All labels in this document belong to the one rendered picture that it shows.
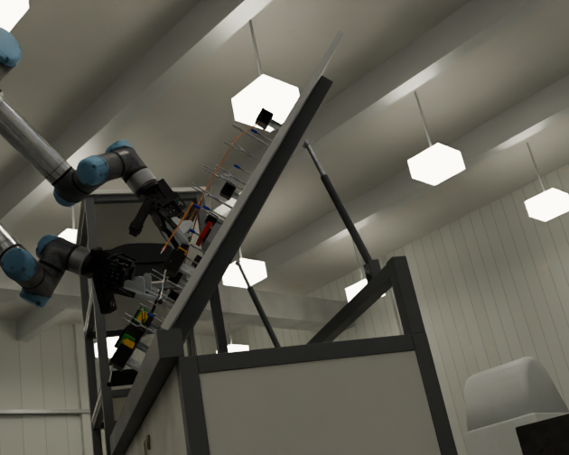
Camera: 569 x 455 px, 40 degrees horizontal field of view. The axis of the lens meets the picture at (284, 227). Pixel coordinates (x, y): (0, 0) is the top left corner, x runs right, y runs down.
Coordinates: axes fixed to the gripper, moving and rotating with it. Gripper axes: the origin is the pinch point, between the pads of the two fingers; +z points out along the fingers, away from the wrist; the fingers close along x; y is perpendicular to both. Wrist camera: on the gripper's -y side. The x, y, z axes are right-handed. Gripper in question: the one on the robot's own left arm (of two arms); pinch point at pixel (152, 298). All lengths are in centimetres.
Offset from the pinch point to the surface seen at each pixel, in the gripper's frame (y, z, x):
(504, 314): -277, 101, 1026
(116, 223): -28, -78, 115
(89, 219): -19, -73, 84
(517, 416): -165, 127, 411
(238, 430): -5, 42, -33
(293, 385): 4, 48, -21
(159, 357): 4.2, 21.1, -34.8
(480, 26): 107, -19, 615
